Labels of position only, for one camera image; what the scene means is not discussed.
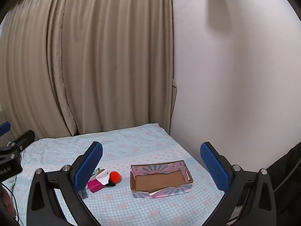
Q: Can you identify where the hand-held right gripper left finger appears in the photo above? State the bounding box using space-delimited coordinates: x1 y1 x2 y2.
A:
26 141 103 226

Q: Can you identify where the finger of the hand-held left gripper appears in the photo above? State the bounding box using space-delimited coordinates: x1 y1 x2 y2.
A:
9 130 36 151
0 122 11 137

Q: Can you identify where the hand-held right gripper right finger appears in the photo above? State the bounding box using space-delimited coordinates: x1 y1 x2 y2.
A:
200 142 277 226

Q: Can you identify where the white paper piece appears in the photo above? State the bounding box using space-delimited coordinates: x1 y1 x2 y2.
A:
93 169 111 184

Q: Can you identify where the magenta box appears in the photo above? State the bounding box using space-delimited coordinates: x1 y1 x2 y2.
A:
87 179 106 194

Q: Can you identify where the orange pompom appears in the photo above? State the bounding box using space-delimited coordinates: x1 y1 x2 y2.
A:
109 171 122 183

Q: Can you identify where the patterned cardboard box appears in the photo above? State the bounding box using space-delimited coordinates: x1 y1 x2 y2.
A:
130 160 194 199

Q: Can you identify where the person's left hand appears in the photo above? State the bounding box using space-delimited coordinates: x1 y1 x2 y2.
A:
0 186 17 220

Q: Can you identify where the light blue checked bed sheet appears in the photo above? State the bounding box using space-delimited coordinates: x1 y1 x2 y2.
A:
0 122 227 226

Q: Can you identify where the beige curtain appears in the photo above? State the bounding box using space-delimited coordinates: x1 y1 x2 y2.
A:
0 0 178 137

